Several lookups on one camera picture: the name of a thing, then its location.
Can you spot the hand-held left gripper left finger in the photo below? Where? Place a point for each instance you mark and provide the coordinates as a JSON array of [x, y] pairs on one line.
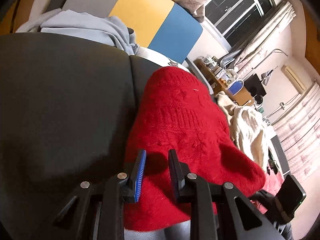
[[140, 175]]

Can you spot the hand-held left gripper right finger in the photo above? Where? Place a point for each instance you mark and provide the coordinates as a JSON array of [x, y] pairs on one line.
[[175, 172]]

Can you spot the red knit sweater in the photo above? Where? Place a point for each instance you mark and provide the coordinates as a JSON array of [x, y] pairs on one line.
[[180, 120]]

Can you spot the pink bed blanket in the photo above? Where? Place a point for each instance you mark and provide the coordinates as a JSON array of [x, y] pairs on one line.
[[273, 182]]

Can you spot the grey bed headboard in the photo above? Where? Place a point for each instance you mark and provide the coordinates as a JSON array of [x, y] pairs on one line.
[[280, 152]]

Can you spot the grey blue fabric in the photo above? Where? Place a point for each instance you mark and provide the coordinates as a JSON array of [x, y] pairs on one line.
[[155, 233]]

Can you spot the pink patterned curtain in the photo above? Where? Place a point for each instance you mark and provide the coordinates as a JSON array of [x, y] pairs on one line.
[[300, 135]]

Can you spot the cream blanket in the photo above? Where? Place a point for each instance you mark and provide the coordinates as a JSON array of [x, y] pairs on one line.
[[247, 127]]

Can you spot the wooden desk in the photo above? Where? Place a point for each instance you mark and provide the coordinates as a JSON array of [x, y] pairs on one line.
[[215, 85]]

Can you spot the small round fan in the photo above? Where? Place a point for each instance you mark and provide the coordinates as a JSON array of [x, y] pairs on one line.
[[258, 99]]

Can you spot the wooden side cabinet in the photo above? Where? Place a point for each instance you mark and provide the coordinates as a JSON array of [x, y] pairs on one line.
[[243, 97]]

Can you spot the blue folding chair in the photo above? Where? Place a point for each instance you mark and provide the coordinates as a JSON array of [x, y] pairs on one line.
[[236, 87]]

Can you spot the small brown object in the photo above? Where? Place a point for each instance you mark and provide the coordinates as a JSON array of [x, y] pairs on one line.
[[173, 63]]

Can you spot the black monitor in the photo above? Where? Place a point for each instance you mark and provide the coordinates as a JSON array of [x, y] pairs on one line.
[[255, 86]]

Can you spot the beige air conditioner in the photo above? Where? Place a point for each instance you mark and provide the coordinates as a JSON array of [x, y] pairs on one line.
[[295, 78]]

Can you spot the white seat cushion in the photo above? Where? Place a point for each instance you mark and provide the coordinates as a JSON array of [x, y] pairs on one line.
[[155, 56]]

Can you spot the metal pole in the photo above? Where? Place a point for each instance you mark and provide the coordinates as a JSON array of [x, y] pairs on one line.
[[275, 50]]

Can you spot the light blue cloth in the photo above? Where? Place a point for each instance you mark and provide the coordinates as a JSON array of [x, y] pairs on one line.
[[87, 27]]

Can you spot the beige patterned curtain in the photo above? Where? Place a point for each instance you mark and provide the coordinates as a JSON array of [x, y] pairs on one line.
[[262, 40]]

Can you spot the grey yellow blue armchair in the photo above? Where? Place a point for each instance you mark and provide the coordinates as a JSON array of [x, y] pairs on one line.
[[150, 12]]

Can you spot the beige starfish print curtain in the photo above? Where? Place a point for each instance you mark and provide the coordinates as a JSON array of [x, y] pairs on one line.
[[190, 0]]

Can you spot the window with bars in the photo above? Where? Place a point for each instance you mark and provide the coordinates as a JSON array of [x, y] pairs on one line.
[[240, 7]]

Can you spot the orange wooden panel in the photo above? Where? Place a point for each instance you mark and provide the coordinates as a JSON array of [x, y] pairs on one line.
[[15, 5]]

